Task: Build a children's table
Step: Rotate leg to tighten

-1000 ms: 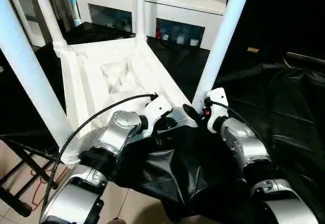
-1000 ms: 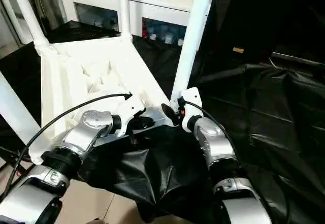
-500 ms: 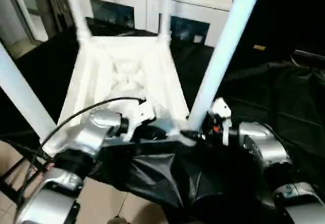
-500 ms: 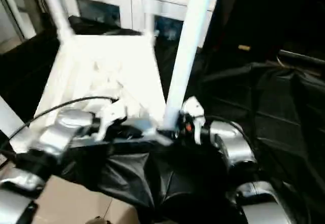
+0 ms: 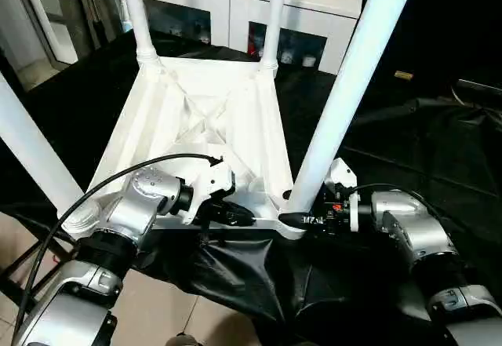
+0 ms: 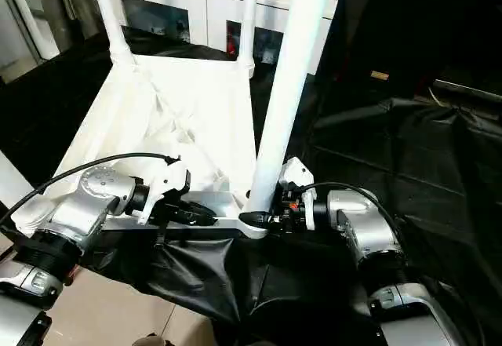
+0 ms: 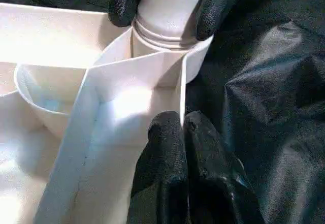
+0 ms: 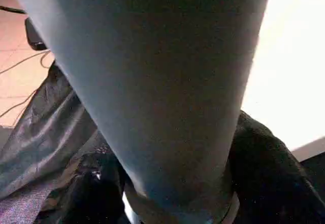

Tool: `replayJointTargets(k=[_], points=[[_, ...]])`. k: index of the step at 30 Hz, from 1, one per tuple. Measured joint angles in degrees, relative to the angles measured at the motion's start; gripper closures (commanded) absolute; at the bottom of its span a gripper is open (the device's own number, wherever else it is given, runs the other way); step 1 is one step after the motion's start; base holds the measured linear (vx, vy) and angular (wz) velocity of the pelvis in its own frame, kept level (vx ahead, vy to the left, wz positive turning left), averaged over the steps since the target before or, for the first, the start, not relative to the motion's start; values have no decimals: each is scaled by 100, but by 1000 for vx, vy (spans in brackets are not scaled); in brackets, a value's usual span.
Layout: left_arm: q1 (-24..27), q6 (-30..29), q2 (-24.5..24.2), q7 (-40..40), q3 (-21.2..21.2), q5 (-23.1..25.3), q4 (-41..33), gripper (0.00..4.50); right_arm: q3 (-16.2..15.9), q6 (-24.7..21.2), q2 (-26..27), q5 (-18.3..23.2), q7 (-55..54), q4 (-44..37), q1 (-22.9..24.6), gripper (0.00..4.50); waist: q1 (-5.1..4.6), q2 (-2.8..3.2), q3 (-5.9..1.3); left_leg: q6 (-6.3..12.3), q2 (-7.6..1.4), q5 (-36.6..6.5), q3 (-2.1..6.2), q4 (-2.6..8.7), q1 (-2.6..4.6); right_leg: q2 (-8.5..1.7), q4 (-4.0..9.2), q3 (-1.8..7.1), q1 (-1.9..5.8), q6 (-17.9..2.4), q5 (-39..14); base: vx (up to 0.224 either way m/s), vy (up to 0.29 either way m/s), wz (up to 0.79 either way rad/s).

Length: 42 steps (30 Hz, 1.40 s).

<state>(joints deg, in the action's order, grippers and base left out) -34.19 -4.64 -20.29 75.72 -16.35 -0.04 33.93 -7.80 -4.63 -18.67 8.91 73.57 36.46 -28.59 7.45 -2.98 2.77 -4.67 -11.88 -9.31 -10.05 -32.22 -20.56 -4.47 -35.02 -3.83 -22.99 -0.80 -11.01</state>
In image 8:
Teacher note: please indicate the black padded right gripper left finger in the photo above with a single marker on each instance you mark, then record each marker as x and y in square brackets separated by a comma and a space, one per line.
[86, 198]

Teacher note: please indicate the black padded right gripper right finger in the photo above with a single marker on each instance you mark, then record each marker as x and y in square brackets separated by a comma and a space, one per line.
[269, 173]

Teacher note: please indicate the white plastic table top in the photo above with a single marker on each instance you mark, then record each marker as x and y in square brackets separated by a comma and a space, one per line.
[292, 69]

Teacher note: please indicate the white plastic table leg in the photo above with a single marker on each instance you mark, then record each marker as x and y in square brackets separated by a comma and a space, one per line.
[152, 81]

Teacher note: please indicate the black mat cover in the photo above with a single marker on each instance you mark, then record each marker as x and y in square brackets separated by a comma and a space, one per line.
[38, 137]

